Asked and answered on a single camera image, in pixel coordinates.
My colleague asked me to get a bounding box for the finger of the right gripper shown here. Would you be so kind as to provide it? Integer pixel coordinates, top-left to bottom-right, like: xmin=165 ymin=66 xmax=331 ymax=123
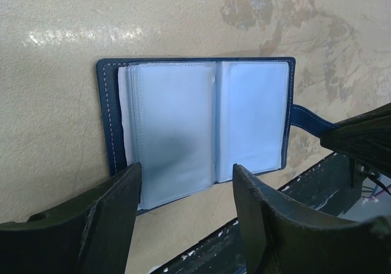
xmin=320 ymin=103 xmax=390 ymax=175

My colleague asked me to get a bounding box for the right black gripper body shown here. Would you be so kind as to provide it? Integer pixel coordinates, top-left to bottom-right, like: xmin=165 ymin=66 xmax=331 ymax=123
xmin=349 ymin=159 xmax=390 ymax=195

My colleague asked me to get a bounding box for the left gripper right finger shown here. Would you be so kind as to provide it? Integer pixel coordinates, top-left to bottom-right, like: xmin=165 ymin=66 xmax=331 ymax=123
xmin=233 ymin=164 xmax=390 ymax=273

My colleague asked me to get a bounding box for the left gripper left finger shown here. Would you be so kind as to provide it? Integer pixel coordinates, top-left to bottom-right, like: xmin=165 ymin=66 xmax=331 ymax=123
xmin=1 ymin=163 xmax=142 ymax=273

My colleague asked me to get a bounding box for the navy blue card holder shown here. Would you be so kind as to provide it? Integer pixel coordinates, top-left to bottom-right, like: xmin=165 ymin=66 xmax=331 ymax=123
xmin=96 ymin=57 xmax=337 ymax=212

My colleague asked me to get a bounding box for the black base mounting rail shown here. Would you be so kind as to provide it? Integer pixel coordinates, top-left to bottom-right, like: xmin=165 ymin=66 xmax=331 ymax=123
xmin=157 ymin=153 xmax=363 ymax=273

